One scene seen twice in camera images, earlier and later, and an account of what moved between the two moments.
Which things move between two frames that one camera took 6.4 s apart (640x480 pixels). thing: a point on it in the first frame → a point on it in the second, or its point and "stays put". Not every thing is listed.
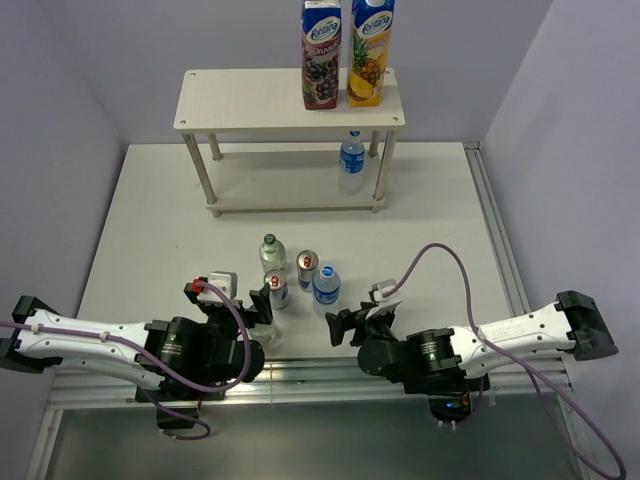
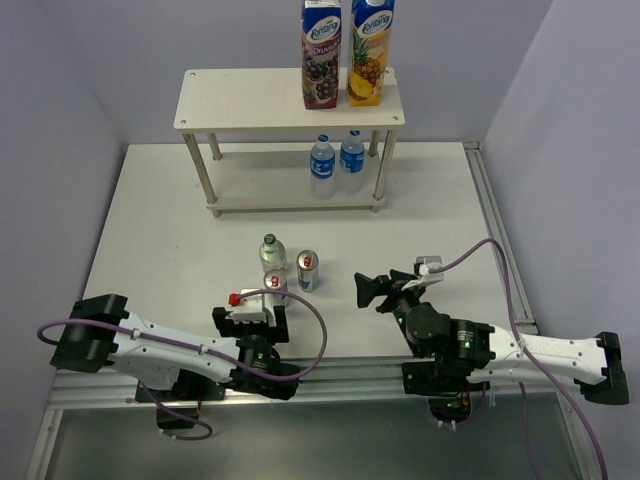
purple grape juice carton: [321, 22] stays put
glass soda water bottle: [272, 254] stays put
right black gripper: [345, 320] → [367, 288]
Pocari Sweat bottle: [351, 165] stays put
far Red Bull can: [307, 262] stays put
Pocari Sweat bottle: [326, 292] → [322, 168]
